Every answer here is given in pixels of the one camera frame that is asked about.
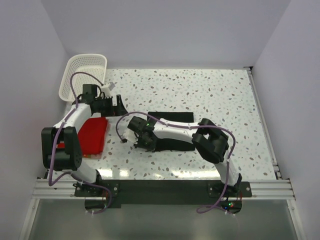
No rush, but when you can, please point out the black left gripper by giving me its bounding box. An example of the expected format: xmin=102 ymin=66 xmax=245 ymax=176
xmin=96 ymin=95 xmax=128 ymax=118

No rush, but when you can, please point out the black t shirt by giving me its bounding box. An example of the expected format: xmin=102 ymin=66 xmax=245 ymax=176
xmin=148 ymin=111 xmax=195 ymax=152

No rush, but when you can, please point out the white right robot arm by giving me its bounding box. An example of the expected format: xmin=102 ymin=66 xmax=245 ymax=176
xmin=123 ymin=116 xmax=242 ymax=197

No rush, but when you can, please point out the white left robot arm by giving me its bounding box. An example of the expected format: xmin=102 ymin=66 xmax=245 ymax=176
xmin=41 ymin=84 xmax=128 ymax=196

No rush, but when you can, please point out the red folded t shirt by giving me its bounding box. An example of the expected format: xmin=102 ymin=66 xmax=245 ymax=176
xmin=52 ymin=117 xmax=109 ymax=159

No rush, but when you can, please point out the white plastic basket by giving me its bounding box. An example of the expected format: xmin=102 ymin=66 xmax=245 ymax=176
xmin=58 ymin=53 xmax=108 ymax=102

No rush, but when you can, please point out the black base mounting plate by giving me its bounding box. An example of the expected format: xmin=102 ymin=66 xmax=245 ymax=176
xmin=73 ymin=180 xmax=253 ymax=214

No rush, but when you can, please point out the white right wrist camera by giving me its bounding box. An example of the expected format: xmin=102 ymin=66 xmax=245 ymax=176
xmin=123 ymin=128 xmax=138 ymax=144

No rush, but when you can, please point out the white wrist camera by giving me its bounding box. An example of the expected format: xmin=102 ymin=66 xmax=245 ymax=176
xmin=123 ymin=128 xmax=138 ymax=144
xmin=101 ymin=82 xmax=115 ymax=98

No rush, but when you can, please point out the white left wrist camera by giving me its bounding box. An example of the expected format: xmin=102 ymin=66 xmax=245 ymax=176
xmin=101 ymin=82 xmax=115 ymax=98

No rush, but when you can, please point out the aluminium frame rail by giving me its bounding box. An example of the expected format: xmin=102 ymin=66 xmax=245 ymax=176
xmin=31 ymin=179 xmax=295 ymax=200

